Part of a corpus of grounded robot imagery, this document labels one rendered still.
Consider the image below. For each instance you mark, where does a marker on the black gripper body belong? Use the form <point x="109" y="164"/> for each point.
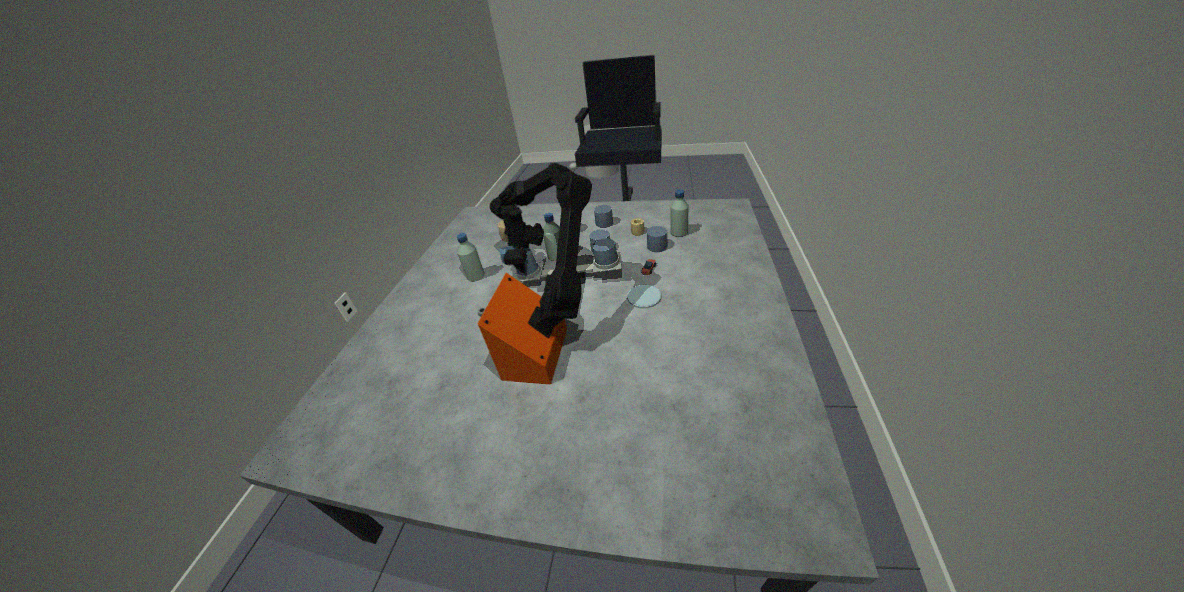
<point x="516" y="255"/>

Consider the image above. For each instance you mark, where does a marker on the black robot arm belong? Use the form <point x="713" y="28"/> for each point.
<point x="562" y="292"/>

